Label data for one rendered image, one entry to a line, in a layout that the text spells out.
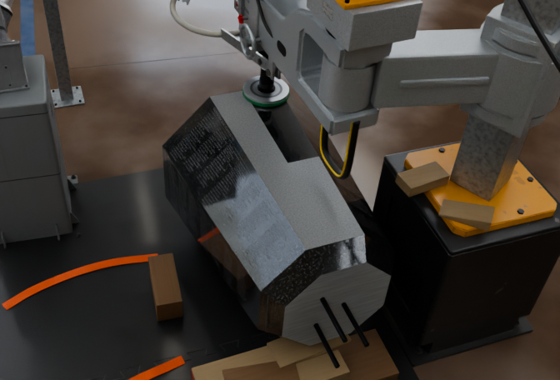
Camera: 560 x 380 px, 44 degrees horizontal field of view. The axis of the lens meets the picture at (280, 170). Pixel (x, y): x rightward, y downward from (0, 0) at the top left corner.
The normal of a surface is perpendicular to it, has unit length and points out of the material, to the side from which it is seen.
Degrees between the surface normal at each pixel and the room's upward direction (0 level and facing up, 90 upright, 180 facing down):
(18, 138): 90
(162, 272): 0
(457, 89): 90
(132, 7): 0
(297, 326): 90
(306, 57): 90
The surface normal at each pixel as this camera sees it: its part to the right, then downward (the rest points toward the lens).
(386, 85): 0.16, 0.67
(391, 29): 0.41, 0.62
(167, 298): 0.07, -0.74
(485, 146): -0.65, 0.48
